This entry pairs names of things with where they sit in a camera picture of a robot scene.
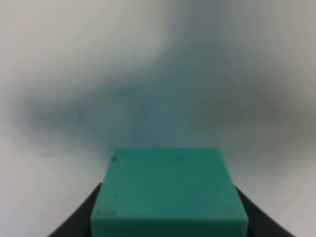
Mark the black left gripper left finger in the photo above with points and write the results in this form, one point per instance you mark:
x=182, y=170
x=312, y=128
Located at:
x=78, y=224

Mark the teal cube block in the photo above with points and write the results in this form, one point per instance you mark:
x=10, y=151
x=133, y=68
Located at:
x=168, y=193

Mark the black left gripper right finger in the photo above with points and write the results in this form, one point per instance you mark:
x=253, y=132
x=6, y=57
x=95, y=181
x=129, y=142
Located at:
x=259, y=223

